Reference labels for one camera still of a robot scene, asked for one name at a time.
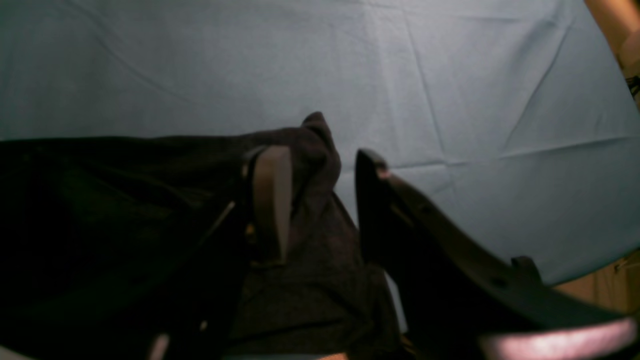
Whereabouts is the dark grey T-shirt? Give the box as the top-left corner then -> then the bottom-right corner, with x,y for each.
1,112 -> 405,360

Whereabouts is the right gripper silver right finger image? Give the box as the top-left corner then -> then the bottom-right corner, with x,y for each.
355,149 -> 639,360

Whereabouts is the teal table cloth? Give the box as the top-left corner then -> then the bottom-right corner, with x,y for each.
1,0 -> 639,285

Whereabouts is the right gripper black padded left finger image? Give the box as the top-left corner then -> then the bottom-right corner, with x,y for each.
1,145 -> 293,360

